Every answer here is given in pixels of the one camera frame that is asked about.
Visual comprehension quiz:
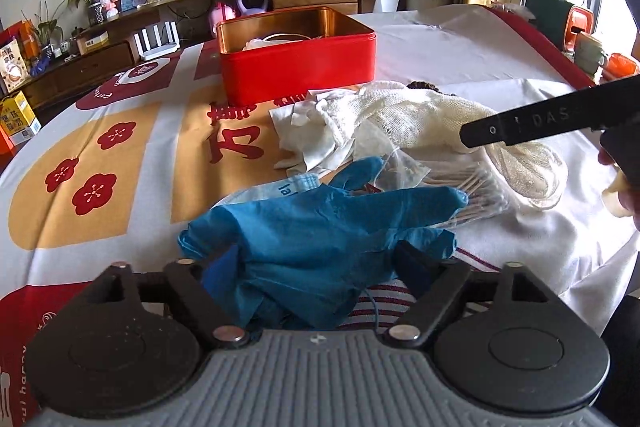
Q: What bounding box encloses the red metal tin box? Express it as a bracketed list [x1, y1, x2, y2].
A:
[216, 6, 377, 106]

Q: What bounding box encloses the white router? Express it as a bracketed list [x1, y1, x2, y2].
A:
[132, 21, 182, 60]

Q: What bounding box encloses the yellow and white box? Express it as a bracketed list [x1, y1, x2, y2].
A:
[76, 32, 110, 54]

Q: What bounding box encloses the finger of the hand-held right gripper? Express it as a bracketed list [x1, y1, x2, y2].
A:
[459, 76, 640, 150]

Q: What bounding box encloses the pink toy bag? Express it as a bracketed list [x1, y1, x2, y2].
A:
[209, 3, 237, 28]

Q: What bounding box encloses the person's right hand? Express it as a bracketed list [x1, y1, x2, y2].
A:
[598, 148, 640, 230]

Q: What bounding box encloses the red striped cloth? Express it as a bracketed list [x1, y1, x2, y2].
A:
[345, 247, 501, 334]

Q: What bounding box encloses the orange gift box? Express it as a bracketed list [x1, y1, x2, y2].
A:
[4, 21, 40, 58]

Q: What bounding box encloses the yellow carton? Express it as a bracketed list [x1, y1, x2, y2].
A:
[0, 91, 43, 148]

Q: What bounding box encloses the bag of cotton swabs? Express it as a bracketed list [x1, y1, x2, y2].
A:
[367, 147, 511, 228]

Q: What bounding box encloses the printed red and yellow tablecloth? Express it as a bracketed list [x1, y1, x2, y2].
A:
[0, 4, 608, 427]

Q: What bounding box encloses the orange container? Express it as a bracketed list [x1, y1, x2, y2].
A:
[564, 6, 597, 54]

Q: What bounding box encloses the small leafy potted plant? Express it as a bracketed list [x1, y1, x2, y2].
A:
[21, 0, 62, 54]

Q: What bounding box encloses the brown snack box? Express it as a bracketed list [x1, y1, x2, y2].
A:
[0, 38, 29, 94]

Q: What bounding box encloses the white cloth sheet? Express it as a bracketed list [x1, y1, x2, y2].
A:
[347, 4, 640, 323]

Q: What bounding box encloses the purple kettlebell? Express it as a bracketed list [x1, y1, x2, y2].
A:
[236, 0, 271, 18]

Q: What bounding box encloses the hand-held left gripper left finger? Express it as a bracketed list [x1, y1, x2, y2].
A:
[95, 243, 251, 350]

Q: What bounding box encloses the dark brown beaded item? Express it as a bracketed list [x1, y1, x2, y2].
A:
[406, 79, 457, 96]

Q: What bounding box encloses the light blue printed face mask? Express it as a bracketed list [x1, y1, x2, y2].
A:
[212, 172, 322, 210]

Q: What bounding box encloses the blue rubber glove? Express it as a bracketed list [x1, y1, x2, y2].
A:
[177, 157, 470, 330]

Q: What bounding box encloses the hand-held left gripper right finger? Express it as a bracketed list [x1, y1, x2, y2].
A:
[387, 240, 549, 349]

